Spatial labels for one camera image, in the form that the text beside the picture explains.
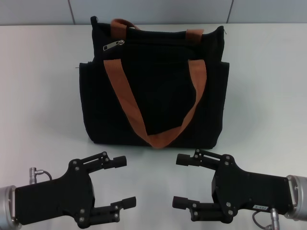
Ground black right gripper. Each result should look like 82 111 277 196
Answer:
172 148 295 222

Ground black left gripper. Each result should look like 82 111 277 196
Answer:
14 151 137 228

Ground black bag with orange straps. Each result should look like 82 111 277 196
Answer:
76 15 230 150

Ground silver metal zipper pull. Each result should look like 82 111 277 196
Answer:
103 39 126 51

